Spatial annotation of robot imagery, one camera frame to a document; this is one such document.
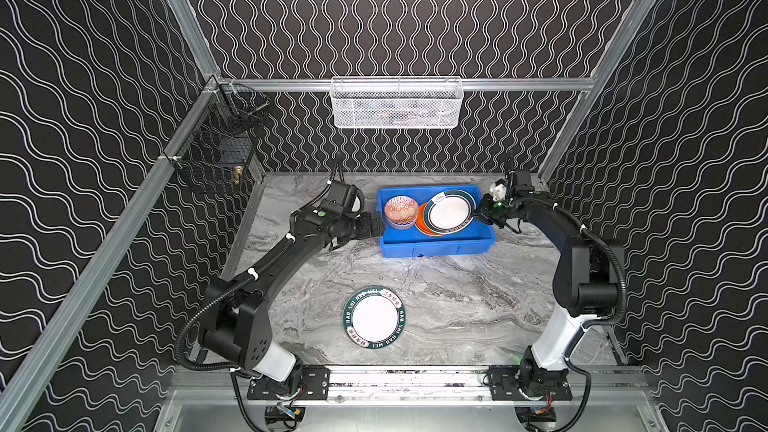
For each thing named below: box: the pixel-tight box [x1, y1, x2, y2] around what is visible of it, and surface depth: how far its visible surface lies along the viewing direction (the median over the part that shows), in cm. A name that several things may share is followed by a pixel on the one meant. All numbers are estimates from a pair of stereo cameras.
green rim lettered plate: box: [343, 285, 407, 350], surface depth 86 cm
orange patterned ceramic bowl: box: [384, 195, 419, 230], surface depth 105 cm
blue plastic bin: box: [376, 184, 446, 258], surface depth 101 cm
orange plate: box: [415, 202, 444, 237], surface depth 102 cm
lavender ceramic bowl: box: [386, 217, 418, 230], surface depth 100 cm
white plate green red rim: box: [424, 190, 477, 235], surface depth 104 cm
